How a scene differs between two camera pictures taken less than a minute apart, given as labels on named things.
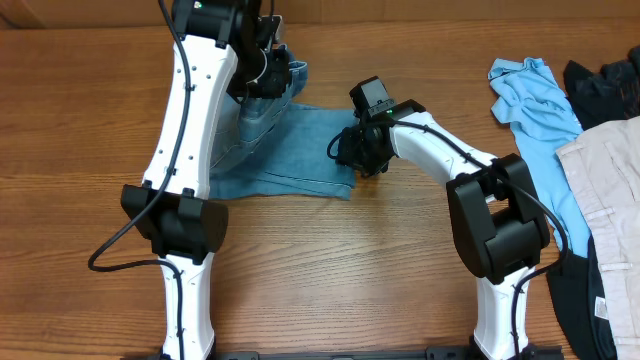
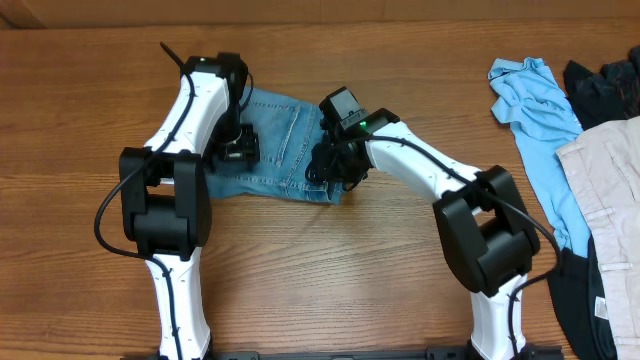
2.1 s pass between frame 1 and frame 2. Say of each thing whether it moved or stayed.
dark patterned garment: stayed
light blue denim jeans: moved
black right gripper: moved
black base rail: stayed
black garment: stayed
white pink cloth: stayed
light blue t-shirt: stayed
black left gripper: moved
